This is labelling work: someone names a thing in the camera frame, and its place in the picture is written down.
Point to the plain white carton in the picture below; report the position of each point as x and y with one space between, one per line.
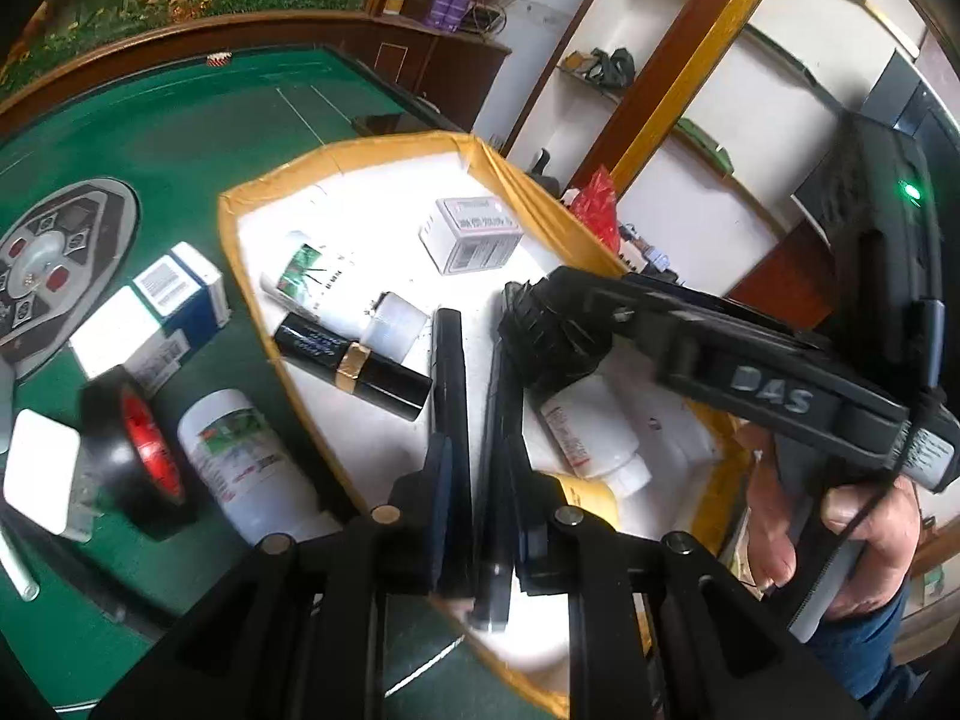
120 330

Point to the white bottle green label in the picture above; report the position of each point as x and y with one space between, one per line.
315 277
247 457

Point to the dark shoes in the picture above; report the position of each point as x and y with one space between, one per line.
611 67

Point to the small white barcode box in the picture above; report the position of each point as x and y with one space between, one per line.
469 236

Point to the yellow-taped white foam box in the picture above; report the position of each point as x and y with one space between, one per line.
375 187

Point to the flat white packet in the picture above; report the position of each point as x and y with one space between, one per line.
41 469

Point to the translucent white cap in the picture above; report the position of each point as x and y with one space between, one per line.
394 326

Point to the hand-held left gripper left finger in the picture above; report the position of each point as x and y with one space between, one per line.
439 510

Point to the yellow packet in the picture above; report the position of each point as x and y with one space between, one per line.
589 499

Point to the black slim remote stick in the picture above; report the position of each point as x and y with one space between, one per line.
495 420

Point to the round table control panel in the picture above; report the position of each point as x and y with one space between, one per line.
52 255

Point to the black lipstick gold band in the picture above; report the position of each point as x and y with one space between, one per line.
337 360

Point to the person's right hand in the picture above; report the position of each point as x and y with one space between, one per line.
885 540

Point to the black bar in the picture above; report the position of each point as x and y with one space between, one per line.
448 375

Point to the black tape roll red core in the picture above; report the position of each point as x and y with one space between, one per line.
112 457

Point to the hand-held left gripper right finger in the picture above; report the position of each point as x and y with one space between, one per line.
529 517

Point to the red plastic bag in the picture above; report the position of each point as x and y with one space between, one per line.
598 206

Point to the small cardboard piece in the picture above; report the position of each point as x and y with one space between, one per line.
576 62

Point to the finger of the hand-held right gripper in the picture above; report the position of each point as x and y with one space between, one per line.
585 292

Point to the white bottle red label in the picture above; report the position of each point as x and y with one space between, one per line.
592 435

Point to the white tube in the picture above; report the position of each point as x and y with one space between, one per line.
19 562

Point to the person's right forearm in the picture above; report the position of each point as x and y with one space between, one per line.
862 660

